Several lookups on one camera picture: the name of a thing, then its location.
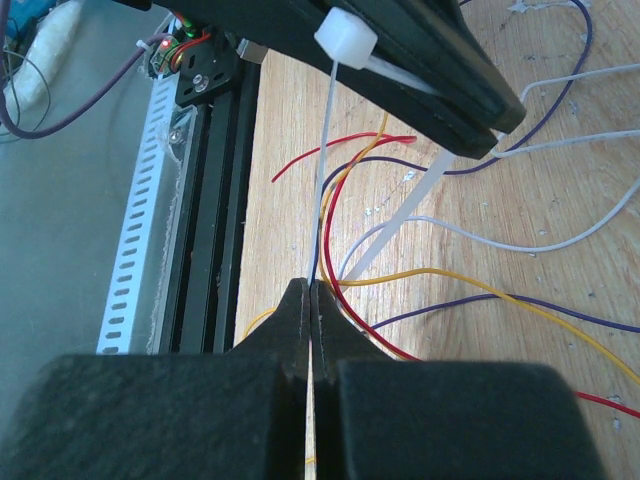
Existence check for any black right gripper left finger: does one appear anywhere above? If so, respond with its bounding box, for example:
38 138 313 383
1 279 310 479

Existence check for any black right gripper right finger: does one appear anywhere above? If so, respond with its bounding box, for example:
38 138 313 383
310 282 606 479

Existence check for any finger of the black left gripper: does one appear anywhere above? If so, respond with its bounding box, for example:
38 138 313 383
162 1 497 159
314 1 526 133

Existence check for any white zip tie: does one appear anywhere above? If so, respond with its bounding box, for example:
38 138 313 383
305 7 459 480

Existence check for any orange thin wire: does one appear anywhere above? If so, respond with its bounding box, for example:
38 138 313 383
242 113 640 466

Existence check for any white thin wire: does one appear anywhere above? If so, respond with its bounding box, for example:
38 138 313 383
335 63 640 306

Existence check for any light blue slotted cable duct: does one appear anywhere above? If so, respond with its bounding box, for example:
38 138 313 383
96 74 177 355

